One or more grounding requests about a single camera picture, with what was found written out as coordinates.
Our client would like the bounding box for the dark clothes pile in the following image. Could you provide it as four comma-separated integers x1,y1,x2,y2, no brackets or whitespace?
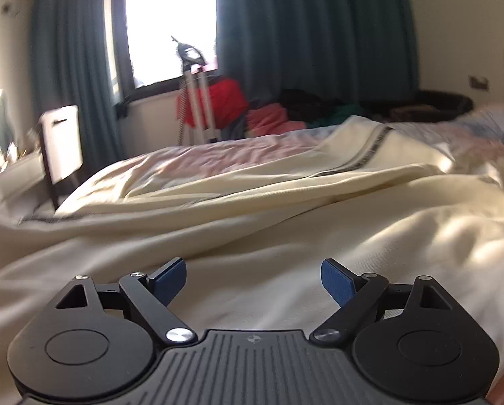
279,88,351,122

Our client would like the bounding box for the teal curtain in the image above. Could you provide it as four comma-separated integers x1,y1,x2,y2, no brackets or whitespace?
29,0,129,178
214,0,420,108

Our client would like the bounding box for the green cloth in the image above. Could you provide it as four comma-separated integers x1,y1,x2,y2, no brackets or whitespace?
307,103,368,130

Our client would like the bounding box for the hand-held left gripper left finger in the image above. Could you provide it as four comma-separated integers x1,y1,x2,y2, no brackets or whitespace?
54,257,196,345

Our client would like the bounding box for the red bag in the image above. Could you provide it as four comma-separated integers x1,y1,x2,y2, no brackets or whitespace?
176,78,250,131

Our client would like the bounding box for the pale blue pillow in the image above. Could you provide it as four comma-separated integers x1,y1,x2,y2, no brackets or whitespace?
454,103,504,145

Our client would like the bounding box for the pink cloth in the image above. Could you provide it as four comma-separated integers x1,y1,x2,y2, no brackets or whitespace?
246,105,308,136

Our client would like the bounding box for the white garment steamer stand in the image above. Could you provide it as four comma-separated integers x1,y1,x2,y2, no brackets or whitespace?
170,34,220,145

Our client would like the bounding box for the window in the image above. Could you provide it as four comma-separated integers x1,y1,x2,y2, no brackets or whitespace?
116,0,220,90

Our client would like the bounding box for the dark chair with white cloth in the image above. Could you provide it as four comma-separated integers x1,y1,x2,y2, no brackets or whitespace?
38,104,84,210

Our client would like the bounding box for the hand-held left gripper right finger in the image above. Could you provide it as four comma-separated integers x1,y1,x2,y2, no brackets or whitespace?
309,257,452,346

